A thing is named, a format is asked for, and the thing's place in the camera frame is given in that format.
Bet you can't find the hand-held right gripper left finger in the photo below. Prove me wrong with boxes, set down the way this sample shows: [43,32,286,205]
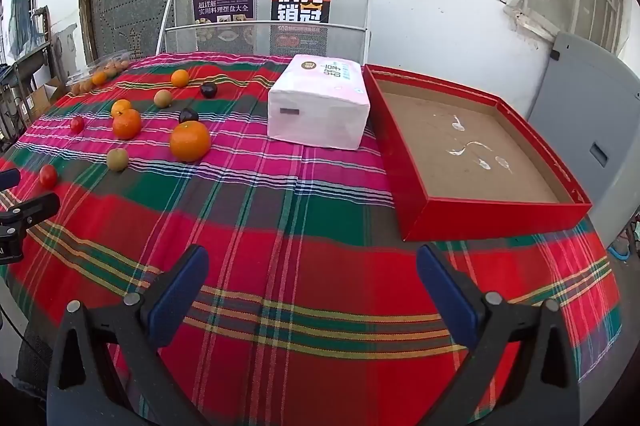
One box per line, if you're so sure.
[46,244,211,426]

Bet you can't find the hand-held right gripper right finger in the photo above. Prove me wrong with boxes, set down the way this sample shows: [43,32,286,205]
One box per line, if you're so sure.
[416,243,581,426]

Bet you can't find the red cardboard box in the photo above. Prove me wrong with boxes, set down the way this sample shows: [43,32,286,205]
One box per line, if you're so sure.
[362,64,592,243]

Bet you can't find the medium orange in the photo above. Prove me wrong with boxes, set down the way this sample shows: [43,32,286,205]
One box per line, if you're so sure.
[112,108,143,140]

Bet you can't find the large orange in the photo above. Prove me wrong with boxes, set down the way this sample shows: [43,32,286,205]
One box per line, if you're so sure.
[170,121,212,163]

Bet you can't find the pile of small brown fruits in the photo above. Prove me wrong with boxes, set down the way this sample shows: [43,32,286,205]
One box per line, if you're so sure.
[67,58,130,96]

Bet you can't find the cluttered storage shelf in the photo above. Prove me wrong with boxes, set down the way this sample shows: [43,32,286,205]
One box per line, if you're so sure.
[0,6,53,137]

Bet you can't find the red green plaid tablecloth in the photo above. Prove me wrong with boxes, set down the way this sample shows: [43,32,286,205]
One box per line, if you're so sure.
[0,52,623,426]

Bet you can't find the clear plastic tray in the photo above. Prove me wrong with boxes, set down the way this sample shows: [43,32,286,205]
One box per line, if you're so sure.
[65,51,132,96]

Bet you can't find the white pink tissue pack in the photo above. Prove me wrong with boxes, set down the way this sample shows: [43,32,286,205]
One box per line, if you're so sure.
[267,54,371,151]

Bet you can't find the purple cookbook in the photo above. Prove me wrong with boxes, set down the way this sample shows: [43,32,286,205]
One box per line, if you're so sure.
[192,0,257,54]

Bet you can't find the white metal mesh chair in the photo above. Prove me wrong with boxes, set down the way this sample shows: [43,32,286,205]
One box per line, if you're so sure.
[157,0,373,62]

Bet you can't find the orange black book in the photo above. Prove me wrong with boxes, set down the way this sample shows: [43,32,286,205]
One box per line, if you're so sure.
[270,0,333,56]

